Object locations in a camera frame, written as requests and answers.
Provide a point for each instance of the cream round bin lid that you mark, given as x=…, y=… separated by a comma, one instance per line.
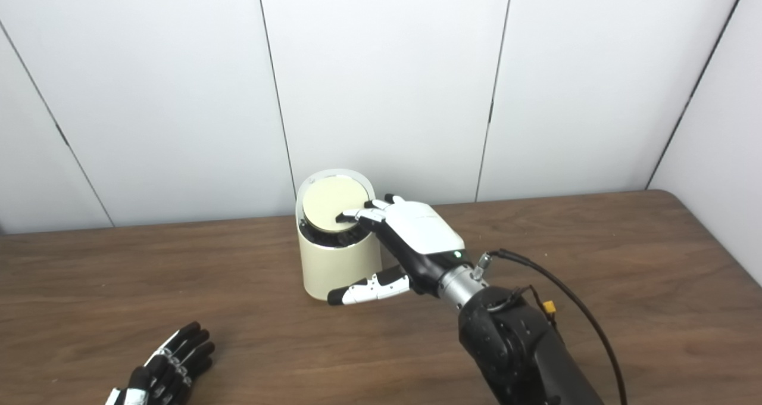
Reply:
x=330, y=199

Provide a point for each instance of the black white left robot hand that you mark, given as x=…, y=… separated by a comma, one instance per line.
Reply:
x=164, y=372

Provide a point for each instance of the cream-colored round bin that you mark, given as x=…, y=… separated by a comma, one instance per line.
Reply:
x=333, y=268

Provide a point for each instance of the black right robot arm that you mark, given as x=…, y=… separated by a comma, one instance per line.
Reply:
x=518, y=351

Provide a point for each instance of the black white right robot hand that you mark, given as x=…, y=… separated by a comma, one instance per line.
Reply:
x=422, y=229

